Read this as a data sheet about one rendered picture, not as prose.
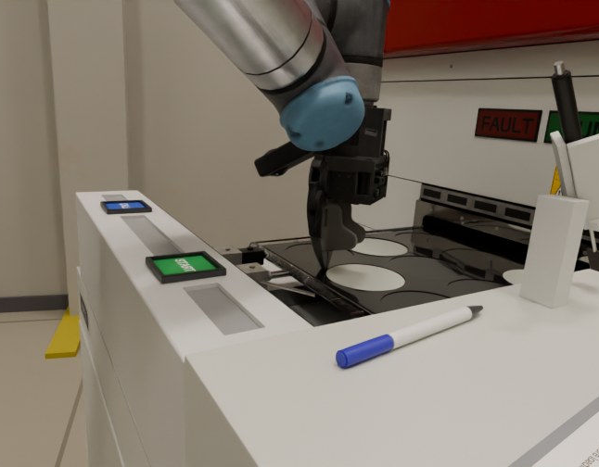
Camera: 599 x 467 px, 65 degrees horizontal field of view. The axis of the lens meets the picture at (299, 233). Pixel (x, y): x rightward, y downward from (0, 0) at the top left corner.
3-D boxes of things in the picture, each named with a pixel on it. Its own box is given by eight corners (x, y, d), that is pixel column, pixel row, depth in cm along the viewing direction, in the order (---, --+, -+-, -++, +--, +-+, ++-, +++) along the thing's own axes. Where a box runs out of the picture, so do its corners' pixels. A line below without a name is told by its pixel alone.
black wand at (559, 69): (563, 67, 31) (574, 56, 31) (542, 68, 32) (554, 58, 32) (603, 277, 41) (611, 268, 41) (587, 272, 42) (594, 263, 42)
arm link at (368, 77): (309, 62, 54) (334, 69, 61) (306, 103, 55) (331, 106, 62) (372, 63, 51) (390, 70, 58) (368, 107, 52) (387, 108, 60)
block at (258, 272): (256, 282, 62) (257, 260, 61) (267, 291, 59) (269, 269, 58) (197, 291, 58) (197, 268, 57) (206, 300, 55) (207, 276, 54)
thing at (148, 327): (140, 271, 81) (137, 189, 77) (308, 502, 35) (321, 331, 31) (80, 277, 76) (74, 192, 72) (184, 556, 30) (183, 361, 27)
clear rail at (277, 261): (255, 248, 73) (255, 240, 73) (435, 363, 42) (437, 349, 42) (247, 249, 73) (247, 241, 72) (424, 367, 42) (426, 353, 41)
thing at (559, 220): (554, 284, 42) (585, 132, 39) (598, 300, 39) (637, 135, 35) (510, 294, 39) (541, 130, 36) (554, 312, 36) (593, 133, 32)
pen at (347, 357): (476, 298, 35) (335, 347, 26) (488, 303, 34) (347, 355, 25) (474, 311, 35) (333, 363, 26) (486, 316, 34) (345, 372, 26)
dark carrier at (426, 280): (424, 231, 89) (424, 228, 89) (618, 296, 61) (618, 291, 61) (261, 248, 72) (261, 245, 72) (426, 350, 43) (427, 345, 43)
